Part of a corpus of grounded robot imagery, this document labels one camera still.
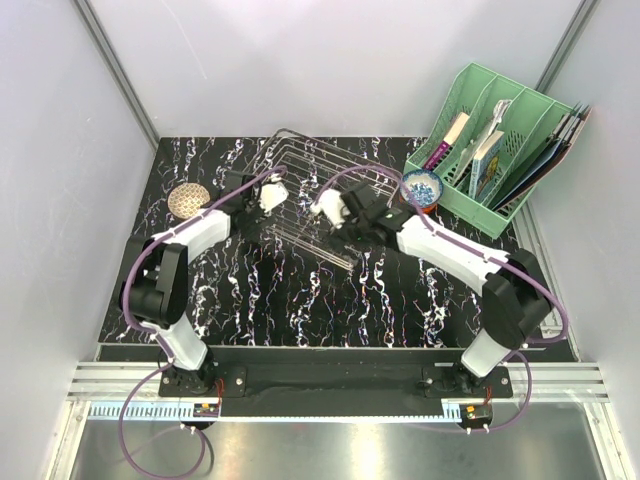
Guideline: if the red patterned ceramic bowl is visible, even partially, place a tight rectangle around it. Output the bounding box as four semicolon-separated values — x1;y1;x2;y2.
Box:
167;183;211;219

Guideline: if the metal wire dish rack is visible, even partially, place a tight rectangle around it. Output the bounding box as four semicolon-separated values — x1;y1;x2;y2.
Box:
244;129;398;271

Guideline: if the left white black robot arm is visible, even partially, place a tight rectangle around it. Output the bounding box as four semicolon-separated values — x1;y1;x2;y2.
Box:
112;168;288;396

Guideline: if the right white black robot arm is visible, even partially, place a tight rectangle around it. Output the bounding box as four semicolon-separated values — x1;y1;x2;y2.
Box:
318;182;552;397

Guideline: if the blue orange ceramic bowl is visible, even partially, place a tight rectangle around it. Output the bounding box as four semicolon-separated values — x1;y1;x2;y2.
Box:
402;169;444;214

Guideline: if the black marble pattern mat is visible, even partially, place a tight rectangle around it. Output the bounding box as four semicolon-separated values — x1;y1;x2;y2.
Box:
133;137;481;348

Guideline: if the blue yellow cover book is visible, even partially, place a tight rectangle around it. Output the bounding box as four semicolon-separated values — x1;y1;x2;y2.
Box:
468;130;504;203

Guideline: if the purple spine book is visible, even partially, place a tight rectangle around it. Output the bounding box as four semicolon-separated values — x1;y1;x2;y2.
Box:
423;112;470;170

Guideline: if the green plastic file organizer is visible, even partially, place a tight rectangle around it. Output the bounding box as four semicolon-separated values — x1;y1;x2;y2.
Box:
404;63;590;239

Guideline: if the white crumpled paper item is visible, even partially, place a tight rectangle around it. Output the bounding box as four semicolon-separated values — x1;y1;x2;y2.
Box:
482;99;512;139

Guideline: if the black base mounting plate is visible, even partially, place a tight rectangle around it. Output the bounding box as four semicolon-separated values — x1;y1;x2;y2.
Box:
159;346;513;422

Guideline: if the dark folders stack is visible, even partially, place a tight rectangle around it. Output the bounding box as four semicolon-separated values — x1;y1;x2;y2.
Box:
488;103;591;212

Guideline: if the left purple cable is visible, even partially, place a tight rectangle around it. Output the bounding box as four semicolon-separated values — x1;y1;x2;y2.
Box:
118;166;289;475

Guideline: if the purple cable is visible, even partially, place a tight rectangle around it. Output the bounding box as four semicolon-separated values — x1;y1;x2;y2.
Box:
118;166;289;475
317;164;571;431

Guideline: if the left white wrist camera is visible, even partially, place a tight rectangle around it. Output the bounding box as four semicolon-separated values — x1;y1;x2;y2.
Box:
259;182;289;213

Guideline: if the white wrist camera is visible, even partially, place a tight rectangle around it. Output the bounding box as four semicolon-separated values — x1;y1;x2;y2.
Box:
259;182;289;213
310;188;349;229

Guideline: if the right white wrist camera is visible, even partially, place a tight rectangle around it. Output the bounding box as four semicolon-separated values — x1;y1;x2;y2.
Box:
310;188;349;229

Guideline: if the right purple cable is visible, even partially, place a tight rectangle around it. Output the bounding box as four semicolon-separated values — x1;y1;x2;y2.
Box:
317;164;571;431

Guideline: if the aluminium rail frame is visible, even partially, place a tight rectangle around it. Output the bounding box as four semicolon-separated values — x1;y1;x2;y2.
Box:
68;361;609;403

